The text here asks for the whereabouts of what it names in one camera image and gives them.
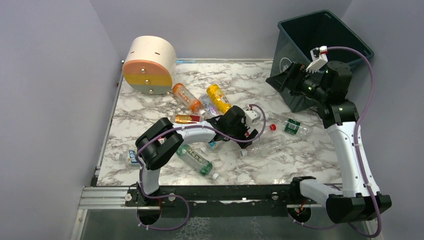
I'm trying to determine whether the red label bottle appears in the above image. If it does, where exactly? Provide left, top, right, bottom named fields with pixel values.
left=256, top=124, right=276, bottom=138

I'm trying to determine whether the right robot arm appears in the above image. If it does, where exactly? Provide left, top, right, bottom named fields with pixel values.
left=266, top=61, right=392, bottom=224

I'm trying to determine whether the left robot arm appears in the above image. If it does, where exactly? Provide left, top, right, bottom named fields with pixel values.
left=135, top=104, right=267, bottom=196

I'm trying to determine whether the dark green plastic bin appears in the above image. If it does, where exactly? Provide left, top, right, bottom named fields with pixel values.
left=270, top=10, right=375, bottom=113

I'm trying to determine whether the clear purple label bottle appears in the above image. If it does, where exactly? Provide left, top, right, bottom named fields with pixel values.
left=198, top=93, right=221, bottom=117

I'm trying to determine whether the white blue label bottle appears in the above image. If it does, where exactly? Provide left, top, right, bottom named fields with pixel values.
left=200, top=141, right=224, bottom=153

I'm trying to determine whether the yellow drink bottle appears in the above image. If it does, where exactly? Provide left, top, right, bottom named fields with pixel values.
left=206, top=84, right=232, bottom=114

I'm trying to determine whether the orange drink bottle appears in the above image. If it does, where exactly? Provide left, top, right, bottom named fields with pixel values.
left=172, top=83, right=206, bottom=115

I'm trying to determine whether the clear crushed bottle white cap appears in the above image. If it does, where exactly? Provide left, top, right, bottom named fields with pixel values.
left=240, top=134, right=287, bottom=157

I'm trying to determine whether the green tinted tea bottle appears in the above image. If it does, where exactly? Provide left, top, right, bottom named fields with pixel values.
left=176, top=144, right=220, bottom=180

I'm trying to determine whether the clear green label bottle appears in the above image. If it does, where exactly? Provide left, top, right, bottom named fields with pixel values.
left=265, top=114, right=313, bottom=139

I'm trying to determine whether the round cream drum box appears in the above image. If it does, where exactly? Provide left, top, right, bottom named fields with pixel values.
left=122, top=35, right=177, bottom=95

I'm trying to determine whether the small blue label bottle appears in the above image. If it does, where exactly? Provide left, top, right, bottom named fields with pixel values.
left=115, top=149, right=140, bottom=168

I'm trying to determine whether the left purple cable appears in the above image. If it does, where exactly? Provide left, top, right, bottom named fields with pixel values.
left=135, top=103, right=267, bottom=232

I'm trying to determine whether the purple cable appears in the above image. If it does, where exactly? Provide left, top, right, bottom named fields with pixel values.
left=135, top=103, right=267, bottom=232
left=287, top=46, right=383, bottom=239

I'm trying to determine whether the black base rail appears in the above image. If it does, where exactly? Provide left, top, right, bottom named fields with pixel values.
left=78, top=184, right=345, bottom=220

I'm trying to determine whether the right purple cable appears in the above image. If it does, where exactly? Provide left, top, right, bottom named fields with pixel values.
left=287, top=46, right=383, bottom=239

